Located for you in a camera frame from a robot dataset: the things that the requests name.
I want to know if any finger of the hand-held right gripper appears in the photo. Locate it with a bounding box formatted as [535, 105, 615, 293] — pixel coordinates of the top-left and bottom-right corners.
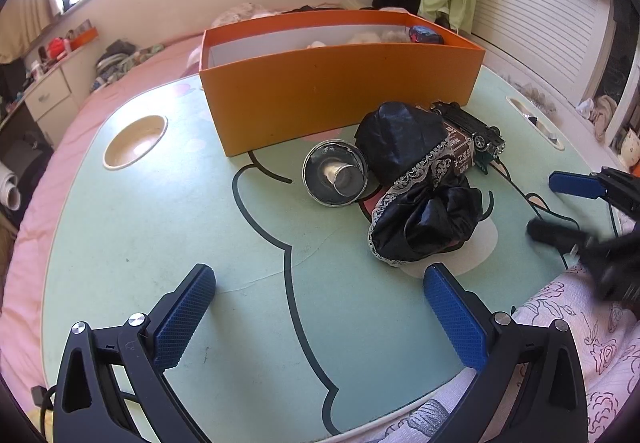
[548, 166, 640, 219]
[526, 217, 601, 264]

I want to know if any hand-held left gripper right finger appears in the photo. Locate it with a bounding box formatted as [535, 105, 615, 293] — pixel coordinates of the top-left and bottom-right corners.
[423, 263, 588, 443]

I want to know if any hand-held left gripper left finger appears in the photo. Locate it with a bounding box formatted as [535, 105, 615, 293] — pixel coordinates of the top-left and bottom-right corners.
[52, 263, 217, 443]

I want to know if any black lace trimmed cloth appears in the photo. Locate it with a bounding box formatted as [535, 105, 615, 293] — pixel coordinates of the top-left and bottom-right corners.
[354, 102, 485, 269]

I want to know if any black toy car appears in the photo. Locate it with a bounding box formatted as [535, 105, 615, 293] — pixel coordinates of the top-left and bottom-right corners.
[431, 100, 506, 174]

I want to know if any brown carton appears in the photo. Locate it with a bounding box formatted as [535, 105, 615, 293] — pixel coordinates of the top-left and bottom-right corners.
[440, 118, 476, 174]

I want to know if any silver metal bowl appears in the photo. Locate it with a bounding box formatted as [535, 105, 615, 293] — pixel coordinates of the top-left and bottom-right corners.
[302, 139, 370, 209]

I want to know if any orange cardboard box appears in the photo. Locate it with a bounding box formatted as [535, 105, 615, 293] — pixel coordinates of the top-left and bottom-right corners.
[199, 9, 487, 158]

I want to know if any green cartoon print desktop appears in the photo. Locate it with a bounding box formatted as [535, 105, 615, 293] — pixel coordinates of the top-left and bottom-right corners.
[42, 66, 626, 443]

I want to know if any pink crumpled cloth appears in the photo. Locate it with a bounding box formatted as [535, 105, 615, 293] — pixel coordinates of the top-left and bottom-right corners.
[577, 94, 621, 141]

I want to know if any pink bedsheet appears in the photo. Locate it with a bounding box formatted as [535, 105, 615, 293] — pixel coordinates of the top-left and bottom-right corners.
[0, 30, 211, 424]

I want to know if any white louvered door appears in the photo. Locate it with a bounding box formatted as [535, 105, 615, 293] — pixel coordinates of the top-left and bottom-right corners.
[470, 0, 613, 109]

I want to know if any rolled white paper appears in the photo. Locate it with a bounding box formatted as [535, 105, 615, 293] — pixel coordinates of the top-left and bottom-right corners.
[0, 163, 23, 211]

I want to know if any black bag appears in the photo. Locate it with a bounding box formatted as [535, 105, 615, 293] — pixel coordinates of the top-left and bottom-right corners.
[0, 130, 53, 229]

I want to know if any white drawer cabinet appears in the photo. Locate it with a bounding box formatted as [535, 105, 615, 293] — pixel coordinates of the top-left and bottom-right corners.
[22, 58, 81, 149]

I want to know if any pile of clothes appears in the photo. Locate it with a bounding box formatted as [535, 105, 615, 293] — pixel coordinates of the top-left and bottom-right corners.
[90, 39, 166, 94]

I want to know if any orange shelf box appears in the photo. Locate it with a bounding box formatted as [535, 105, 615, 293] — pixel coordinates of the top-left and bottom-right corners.
[70, 20, 98, 51]

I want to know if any beige curtain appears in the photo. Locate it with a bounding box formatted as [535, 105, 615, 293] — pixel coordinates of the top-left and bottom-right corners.
[0, 0, 56, 64]

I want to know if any black plug cable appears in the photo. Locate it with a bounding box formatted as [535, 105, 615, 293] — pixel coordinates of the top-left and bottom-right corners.
[31, 384, 66, 424]

